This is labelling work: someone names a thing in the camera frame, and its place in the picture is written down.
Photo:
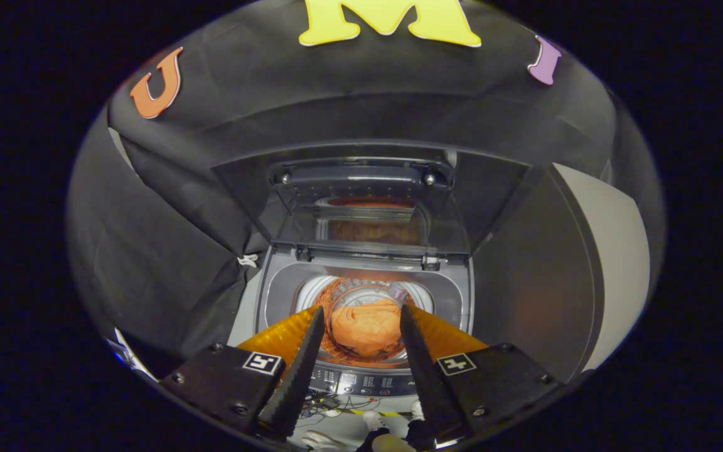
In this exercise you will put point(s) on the orange polo shirt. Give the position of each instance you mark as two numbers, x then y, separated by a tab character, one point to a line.
366	326

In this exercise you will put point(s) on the grey cabinet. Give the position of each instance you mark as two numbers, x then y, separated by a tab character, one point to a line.
537	282

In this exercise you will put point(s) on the black backdrop cloth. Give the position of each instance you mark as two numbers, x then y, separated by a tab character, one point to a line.
311	94

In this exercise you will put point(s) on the dark washing machine lid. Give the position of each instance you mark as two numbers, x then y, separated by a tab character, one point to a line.
368	182

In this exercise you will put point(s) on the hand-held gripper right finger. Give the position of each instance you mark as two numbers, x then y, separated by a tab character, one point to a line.
421	376

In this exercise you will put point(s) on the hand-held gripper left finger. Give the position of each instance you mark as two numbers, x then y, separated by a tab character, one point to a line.
295	376

